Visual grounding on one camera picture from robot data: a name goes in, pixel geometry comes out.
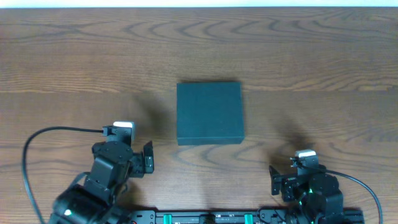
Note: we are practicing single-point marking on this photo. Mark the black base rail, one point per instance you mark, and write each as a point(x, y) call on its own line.
point(263, 216)

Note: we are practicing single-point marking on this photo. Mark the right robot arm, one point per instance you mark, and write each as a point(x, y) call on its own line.
point(316, 195)

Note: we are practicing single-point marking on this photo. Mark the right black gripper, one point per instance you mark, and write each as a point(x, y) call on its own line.
point(284, 184)

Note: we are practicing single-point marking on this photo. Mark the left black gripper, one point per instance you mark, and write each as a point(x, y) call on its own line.
point(141, 163)

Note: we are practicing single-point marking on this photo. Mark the dark green box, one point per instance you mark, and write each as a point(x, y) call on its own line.
point(209, 113)

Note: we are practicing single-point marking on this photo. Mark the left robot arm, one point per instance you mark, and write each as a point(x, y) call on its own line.
point(95, 201)

